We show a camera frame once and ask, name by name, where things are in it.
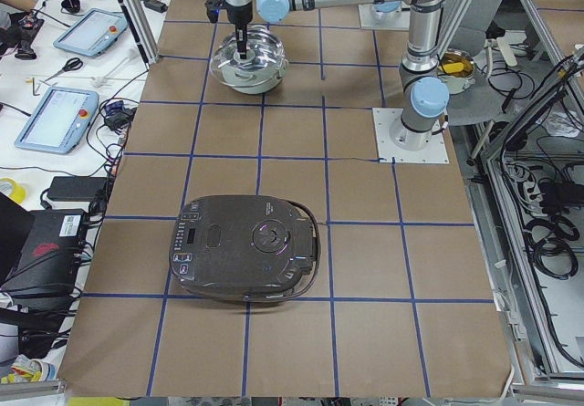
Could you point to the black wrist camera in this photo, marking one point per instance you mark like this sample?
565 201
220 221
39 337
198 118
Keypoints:
213 9

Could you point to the yellow tape roll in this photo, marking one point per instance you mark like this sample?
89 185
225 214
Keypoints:
13 190

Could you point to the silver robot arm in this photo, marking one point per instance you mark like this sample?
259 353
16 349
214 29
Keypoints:
425 94

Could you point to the dark brown rice cooker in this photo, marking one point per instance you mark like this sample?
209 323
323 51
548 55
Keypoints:
245 248

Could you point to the glass pot lid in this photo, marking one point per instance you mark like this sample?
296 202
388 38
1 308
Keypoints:
263 47

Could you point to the white arm baseplate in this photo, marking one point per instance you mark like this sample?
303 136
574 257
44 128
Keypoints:
395 20
396 144

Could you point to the pale green electric pot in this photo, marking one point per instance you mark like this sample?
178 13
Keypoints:
255 81

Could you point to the blue teach pendant far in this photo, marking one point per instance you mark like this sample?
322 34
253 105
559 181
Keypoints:
94 33

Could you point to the blue teach pendant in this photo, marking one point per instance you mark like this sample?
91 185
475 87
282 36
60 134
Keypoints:
94 33
59 120

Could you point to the blue teach pendant near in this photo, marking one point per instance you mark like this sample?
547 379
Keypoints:
59 120

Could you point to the black power adapter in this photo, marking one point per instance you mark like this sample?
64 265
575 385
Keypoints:
75 188

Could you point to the steel bowl on chair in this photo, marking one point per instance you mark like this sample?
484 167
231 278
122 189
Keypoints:
457 71

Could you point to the black scissors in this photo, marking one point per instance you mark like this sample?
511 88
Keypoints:
72 64

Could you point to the black computer box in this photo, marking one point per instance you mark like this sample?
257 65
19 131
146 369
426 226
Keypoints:
40 253

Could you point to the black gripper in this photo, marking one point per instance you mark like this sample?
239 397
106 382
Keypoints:
240 15

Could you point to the aluminium frame post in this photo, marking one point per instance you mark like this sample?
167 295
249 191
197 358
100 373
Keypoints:
140 29

